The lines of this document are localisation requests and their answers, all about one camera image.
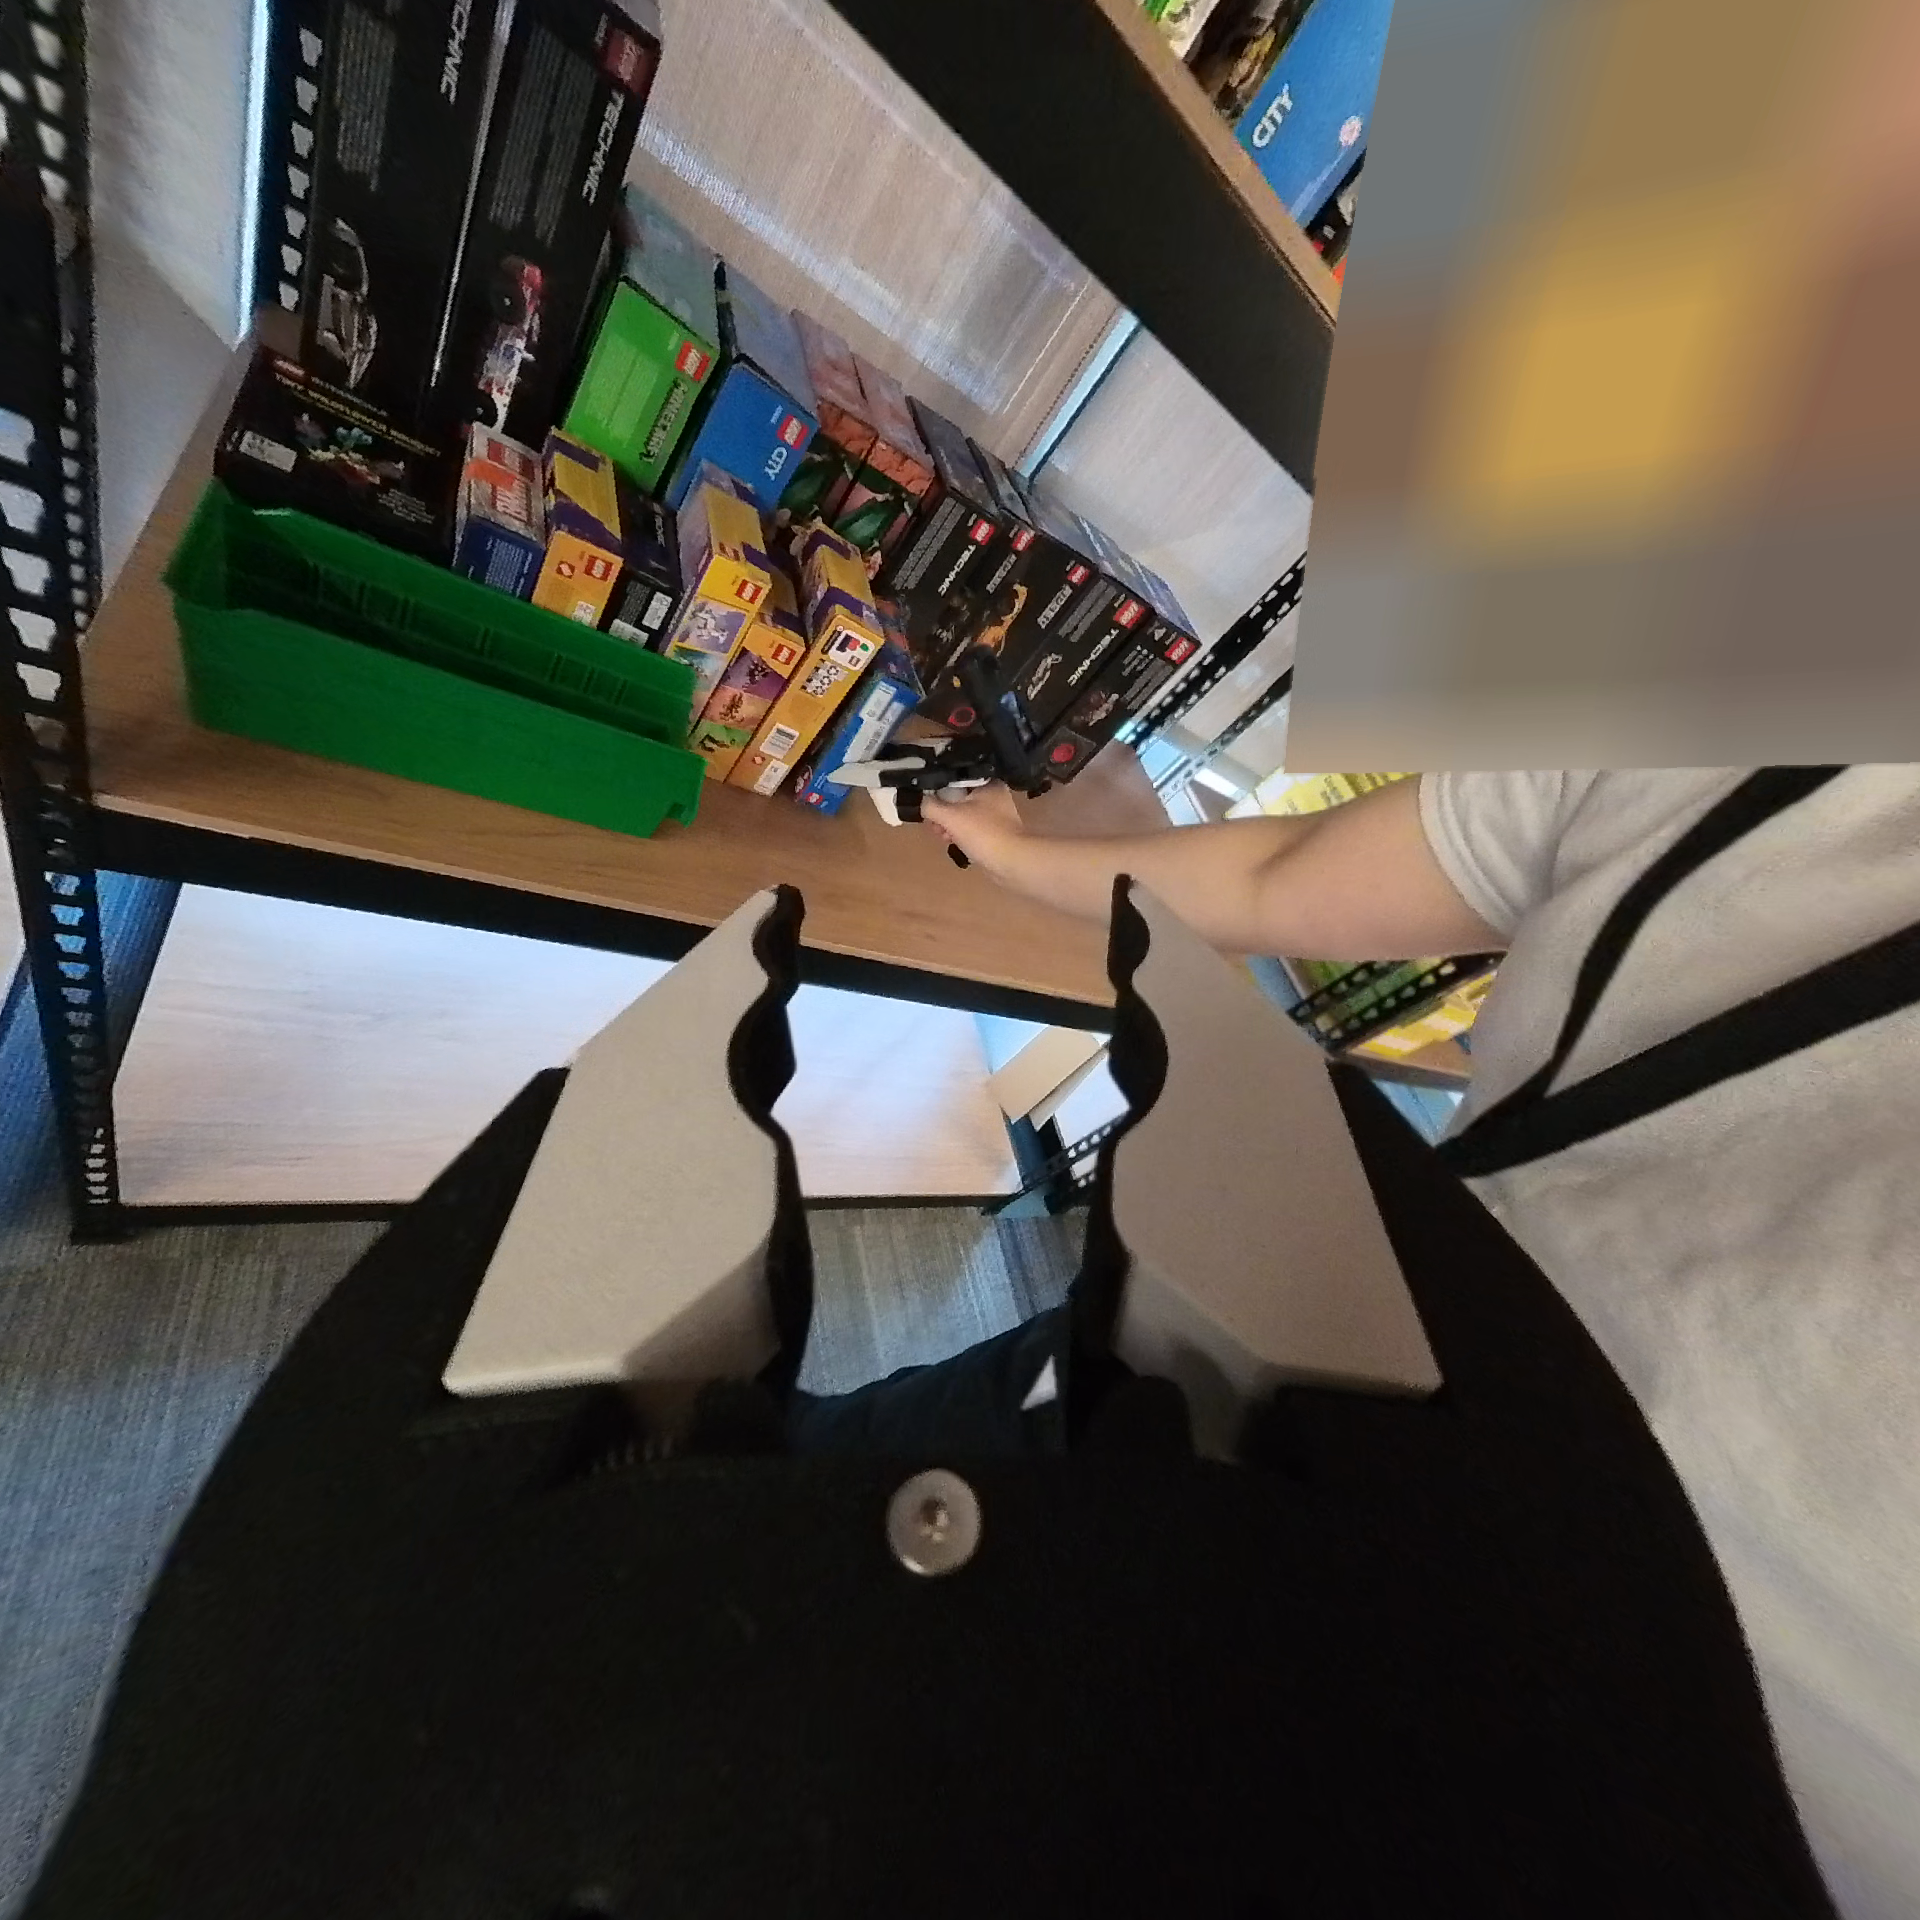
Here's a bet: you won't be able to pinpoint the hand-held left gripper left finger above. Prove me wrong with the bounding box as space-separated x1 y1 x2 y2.
441 883 824 1432

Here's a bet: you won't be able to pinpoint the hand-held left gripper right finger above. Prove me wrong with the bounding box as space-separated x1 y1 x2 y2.
1067 873 1444 1460

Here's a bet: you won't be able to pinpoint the person's right forearm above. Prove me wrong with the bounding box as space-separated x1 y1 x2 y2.
1026 779 1503 962

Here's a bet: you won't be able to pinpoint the person's right hand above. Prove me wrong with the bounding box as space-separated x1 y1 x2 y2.
920 788 1057 875

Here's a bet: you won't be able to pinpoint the row of toy boxes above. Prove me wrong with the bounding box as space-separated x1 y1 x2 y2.
451 187 1202 818

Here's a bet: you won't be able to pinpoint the person's dark trousers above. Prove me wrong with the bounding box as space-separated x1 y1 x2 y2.
796 1305 1074 1455

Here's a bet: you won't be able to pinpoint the wooden shelf board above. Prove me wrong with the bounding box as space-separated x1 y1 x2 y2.
75 353 1256 1037

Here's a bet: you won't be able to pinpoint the green plastic bin stack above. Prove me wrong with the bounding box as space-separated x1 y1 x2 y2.
163 481 706 836

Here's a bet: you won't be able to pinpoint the large blue toy box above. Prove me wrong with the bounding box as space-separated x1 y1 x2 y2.
1230 0 1390 203

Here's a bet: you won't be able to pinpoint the large black toy box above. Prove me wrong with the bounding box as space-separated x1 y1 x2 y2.
215 0 665 570

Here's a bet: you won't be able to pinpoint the black bag strap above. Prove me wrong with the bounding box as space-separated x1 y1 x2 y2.
1439 960 1920 1186

